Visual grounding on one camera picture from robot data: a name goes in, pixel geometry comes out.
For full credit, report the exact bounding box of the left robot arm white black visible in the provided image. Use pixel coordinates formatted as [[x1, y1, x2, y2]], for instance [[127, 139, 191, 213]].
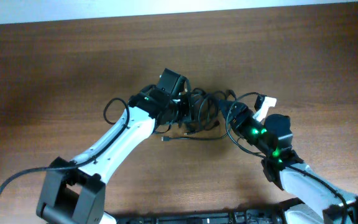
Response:
[[36, 69, 190, 223]]

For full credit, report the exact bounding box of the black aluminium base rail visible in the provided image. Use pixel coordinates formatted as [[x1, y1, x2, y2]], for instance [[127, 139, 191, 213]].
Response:
[[108, 207, 287, 224]]

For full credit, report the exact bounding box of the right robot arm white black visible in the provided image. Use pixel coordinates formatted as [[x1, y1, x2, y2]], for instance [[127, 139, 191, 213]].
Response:
[[219, 96, 358, 223]]

